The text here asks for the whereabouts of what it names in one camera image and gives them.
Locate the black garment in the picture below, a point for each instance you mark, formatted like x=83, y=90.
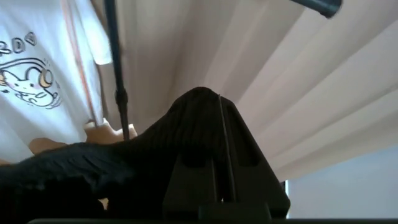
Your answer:
x=93, y=171

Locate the black clothes rack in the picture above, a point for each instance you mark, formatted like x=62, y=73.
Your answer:
x=116, y=46

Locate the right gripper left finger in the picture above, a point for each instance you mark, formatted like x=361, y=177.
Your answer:
x=189, y=186

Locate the white garment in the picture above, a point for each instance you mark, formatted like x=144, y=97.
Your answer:
x=31, y=118

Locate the pink clothes hanger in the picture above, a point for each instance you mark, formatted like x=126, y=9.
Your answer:
x=79, y=62

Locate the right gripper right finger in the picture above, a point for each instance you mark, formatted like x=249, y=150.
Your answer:
x=255, y=183

